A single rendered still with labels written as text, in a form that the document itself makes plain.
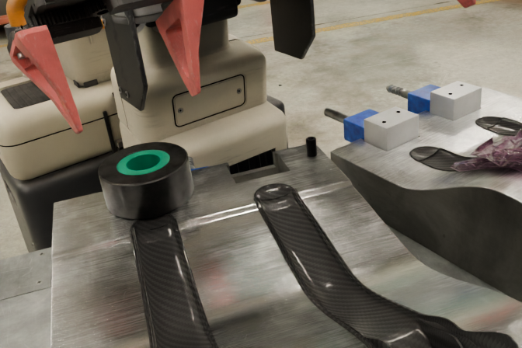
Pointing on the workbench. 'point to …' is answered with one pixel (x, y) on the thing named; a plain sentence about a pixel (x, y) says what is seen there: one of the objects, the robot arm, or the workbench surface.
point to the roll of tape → (146, 180)
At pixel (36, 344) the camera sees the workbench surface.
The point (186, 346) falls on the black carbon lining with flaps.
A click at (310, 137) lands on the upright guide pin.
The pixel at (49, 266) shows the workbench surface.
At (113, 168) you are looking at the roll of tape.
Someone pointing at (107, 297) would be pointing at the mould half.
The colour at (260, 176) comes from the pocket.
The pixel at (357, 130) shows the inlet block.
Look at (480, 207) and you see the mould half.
